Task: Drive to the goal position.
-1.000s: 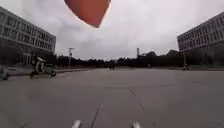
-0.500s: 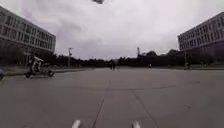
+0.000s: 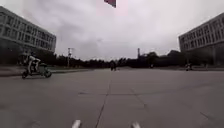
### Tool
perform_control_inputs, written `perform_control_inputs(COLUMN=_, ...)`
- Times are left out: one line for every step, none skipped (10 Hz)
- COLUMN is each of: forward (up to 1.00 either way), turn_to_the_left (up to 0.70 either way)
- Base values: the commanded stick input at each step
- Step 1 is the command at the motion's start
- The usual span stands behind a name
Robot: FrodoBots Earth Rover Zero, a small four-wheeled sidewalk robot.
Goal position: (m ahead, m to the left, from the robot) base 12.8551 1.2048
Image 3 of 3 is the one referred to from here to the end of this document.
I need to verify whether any grey paved plaza ground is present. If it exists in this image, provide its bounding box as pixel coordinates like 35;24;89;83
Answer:
0;68;224;128

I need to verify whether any row of trees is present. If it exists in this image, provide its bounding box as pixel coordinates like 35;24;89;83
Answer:
53;49;188;70

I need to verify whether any dark scooter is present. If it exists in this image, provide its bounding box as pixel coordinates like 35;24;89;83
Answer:
21;63;53;80

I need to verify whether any person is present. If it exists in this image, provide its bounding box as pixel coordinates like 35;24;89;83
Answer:
27;51;42;75

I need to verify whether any pole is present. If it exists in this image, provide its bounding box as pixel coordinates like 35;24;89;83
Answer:
67;47;74;69

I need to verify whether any robot's own part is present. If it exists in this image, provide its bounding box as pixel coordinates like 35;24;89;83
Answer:
71;119;82;128
131;122;142;128

